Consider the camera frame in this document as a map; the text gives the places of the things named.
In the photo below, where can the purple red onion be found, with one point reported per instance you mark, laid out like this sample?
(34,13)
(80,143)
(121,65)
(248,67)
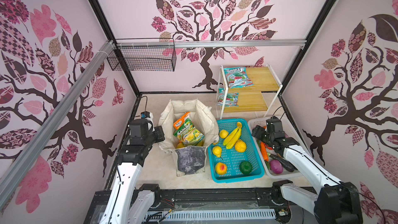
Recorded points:
(276,166)

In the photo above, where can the aluminium frame bar left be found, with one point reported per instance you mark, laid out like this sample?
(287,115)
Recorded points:
(19,168)

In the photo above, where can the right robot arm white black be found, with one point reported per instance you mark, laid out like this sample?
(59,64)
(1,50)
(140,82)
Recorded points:
(331,202)

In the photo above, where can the yellow banana bunch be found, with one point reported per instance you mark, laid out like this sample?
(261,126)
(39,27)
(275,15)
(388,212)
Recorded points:
(180,145)
(233,137)

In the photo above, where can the white wooden two-tier shelf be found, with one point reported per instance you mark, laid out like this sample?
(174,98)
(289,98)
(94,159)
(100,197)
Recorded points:
(258,98)

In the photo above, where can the cream canvas grocery bag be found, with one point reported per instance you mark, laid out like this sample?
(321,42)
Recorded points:
(191,159)

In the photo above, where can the teal plastic fruit basket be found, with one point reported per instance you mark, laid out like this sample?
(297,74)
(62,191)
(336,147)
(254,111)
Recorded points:
(232,158)

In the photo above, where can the aluminium frame bar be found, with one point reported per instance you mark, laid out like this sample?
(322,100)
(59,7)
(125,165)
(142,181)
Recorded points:
(214,44)
(19,168)

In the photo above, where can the green bell pepper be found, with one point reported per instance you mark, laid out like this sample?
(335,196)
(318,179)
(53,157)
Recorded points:
(245,167)

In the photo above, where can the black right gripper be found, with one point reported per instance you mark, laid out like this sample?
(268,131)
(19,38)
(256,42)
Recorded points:
(257,131)

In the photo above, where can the white slotted cable duct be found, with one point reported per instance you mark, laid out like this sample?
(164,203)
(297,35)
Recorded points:
(210,215)

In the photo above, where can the lower green white candy bag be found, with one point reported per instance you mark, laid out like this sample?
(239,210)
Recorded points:
(231,98)

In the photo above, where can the orange carrot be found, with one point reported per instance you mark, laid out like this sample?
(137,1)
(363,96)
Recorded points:
(264,151)

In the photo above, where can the yellow green candy bag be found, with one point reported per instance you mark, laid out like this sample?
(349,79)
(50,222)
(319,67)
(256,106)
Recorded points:
(189,134)

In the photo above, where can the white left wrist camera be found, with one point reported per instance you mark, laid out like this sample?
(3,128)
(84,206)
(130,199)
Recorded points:
(146,117)

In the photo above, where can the red yellow peach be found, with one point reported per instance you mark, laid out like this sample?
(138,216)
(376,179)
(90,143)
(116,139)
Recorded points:
(221,168)

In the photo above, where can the aluminium frame bar rear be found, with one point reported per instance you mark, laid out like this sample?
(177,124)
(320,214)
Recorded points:
(214,44)

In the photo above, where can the green white candy bag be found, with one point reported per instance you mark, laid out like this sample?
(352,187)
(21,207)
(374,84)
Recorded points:
(237,77)
(231,98)

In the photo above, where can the black wire wall basket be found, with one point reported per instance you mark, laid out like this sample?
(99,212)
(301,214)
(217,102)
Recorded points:
(143,54)

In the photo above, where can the orange Fox's candy bag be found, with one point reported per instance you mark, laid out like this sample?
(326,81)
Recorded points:
(181,121)

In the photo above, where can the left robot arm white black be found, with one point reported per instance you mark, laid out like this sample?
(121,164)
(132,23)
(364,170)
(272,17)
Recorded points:
(122,208)

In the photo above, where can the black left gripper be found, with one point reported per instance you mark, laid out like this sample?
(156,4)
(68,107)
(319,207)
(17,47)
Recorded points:
(158,130)

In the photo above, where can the white plastic vegetable basket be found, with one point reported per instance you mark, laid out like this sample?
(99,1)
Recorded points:
(265,164)

